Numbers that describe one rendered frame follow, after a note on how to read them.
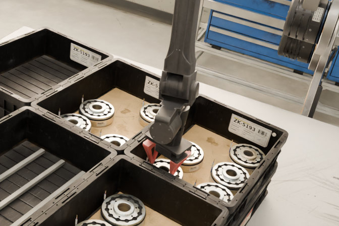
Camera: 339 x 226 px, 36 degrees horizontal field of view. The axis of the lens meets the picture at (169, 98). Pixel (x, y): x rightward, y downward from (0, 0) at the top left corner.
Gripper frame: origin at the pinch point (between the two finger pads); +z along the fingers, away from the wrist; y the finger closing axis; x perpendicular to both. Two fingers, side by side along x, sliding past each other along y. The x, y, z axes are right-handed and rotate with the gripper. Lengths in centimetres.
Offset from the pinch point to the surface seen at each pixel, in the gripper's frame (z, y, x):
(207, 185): 0.8, 11.6, 4.0
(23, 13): 99, -238, 168
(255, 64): 62, -53, 193
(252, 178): -6.7, 21.1, 6.6
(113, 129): 5.2, -22.4, 7.7
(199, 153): 1.1, 2.8, 13.6
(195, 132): 4.5, -5.1, 25.4
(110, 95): 5.9, -35.5, 21.6
